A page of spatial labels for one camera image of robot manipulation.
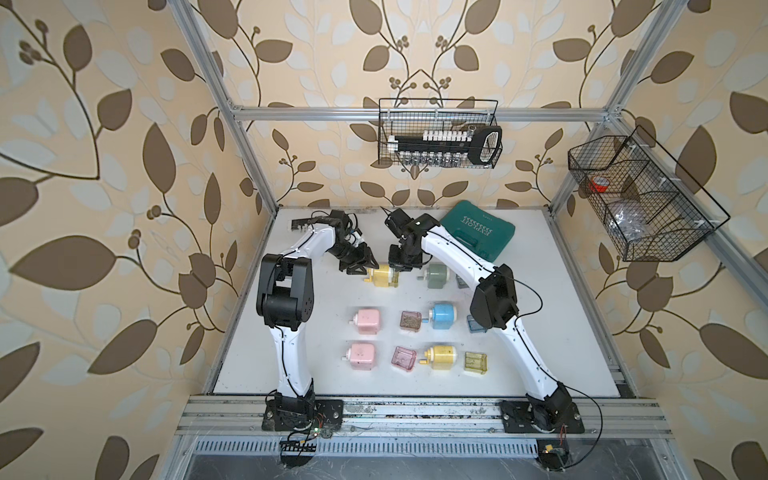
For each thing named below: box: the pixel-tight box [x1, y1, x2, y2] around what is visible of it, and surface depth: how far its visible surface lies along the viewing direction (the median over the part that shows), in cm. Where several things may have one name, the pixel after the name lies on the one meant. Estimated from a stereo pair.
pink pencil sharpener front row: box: [341, 343, 376, 371], surface depth 79 cm
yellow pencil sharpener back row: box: [363, 264, 400, 288], surface depth 96 cm
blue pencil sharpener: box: [428, 302, 457, 330], surface depth 86 cm
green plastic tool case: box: [440, 200, 515, 263], surface depth 110 cm
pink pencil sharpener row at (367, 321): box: [348, 309, 380, 335], surface depth 86 cm
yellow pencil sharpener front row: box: [418, 345, 458, 370], surface depth 79 cm
